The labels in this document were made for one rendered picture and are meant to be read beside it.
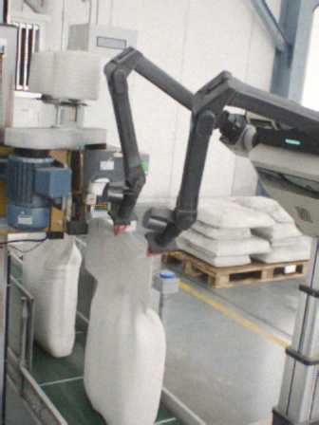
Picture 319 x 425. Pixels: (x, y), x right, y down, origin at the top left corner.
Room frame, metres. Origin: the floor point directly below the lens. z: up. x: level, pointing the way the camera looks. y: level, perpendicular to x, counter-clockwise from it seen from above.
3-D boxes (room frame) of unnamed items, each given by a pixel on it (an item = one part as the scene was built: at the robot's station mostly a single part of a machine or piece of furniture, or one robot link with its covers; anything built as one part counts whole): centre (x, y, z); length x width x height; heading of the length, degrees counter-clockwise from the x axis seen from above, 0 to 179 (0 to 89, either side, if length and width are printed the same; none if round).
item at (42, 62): (2.25, 0.46, 1.61); 0.15 x 0.14 x 0.17; 33
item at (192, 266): (5.34, -0.79, 0.07); 1.20 x 0.82 x 0.14; 125
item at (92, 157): (2.37, 0.28, 1.21); 0.30 x 0.25 x 0.30; 33
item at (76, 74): (2.03, 0.32, 1.61); 0.17 x 0.17 x 0.17
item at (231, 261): (5.13, -0.51, 0.20); 0.66 x 0.44 x 0.12; 33
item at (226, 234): (5.15, -0.51, 0.44); 0.66 x 0.42 x 0.14; 27
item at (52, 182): (1.89, 0.35, 1.25); 0.10 x 0.08 x 0.12; 148
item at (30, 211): (1.94, 0.44, 1.21); 0.15 x 0.15 x 0.25
